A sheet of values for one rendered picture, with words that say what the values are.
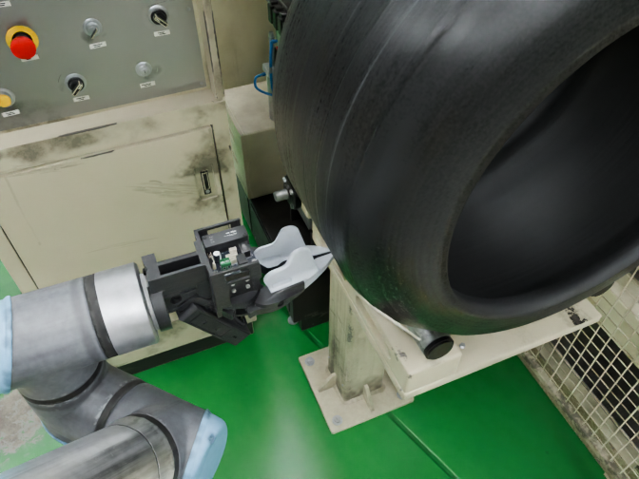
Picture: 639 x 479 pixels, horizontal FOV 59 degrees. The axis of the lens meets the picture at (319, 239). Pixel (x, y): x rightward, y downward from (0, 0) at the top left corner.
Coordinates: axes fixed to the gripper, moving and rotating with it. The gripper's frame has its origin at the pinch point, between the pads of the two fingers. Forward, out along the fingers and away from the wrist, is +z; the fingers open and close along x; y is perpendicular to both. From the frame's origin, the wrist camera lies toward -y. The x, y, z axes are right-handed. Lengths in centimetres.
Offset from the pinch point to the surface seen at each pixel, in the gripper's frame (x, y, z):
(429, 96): -9.4, 26.9, 4.5
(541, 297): -10.9, -7.2, 26.1
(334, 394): 33, -104, 19
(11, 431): 58, -106, -72
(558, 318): -6.5, -24.6, 39.2
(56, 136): 61, -15, -30
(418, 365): -8.0, -18.9, 11.4
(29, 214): 61, -32, -41
